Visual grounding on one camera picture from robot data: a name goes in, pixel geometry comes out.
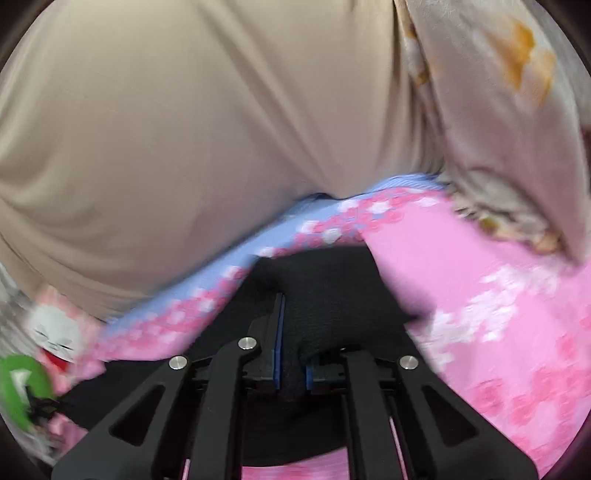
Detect beige printed quilt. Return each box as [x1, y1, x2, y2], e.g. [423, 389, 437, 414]
[392, 0, 591, 268]

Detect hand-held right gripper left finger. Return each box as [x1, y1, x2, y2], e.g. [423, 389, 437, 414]
[51, 292, 287, 480]

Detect green plush toy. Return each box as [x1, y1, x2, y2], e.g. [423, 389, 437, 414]
[0, 354, 57, 432]

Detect black pants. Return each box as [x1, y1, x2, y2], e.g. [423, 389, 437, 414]
[60, 244, 421, 467]

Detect beige plain cloth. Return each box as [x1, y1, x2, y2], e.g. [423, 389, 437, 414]
[0, 0, 451, 324]

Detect white rabbit face pillow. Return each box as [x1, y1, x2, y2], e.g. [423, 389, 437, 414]
[18, 284, 107, 374]

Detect pink floral bed sheet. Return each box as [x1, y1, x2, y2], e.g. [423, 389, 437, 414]
[46, 173, 591, 480]

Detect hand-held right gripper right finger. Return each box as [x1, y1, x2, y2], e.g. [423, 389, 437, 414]
[302, 351, 539, 480]

